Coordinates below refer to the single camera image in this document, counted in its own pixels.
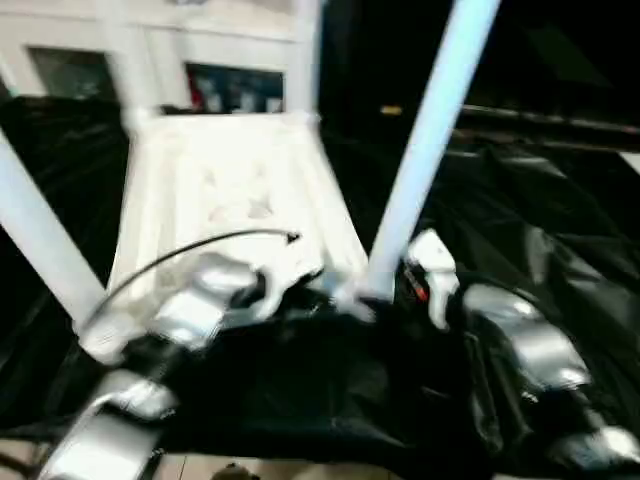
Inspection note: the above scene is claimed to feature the white plastic table top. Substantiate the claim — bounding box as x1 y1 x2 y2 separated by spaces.
73 110 377 367

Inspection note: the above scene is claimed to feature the black plastic mat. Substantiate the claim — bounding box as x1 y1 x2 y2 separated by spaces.
0 94 640 471

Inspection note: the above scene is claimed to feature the brown round floor object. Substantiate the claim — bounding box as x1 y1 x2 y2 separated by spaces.
213 461 257 480

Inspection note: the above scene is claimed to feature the dark metal rod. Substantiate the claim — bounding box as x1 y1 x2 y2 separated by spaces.
458 103 640 136

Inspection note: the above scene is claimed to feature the black box gold label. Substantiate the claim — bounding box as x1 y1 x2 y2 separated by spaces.
319 0 467 126

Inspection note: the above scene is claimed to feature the white glass-door cabinet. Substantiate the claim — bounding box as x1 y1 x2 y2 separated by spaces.
0 0 326 117

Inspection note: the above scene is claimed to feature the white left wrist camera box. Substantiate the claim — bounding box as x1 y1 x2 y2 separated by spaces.
249 257 321 317

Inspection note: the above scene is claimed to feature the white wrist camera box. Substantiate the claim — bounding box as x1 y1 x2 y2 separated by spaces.
401 228 460 332
249 257 321 317

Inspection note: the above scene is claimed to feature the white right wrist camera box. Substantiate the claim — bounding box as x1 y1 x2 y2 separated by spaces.
401 228 460 332

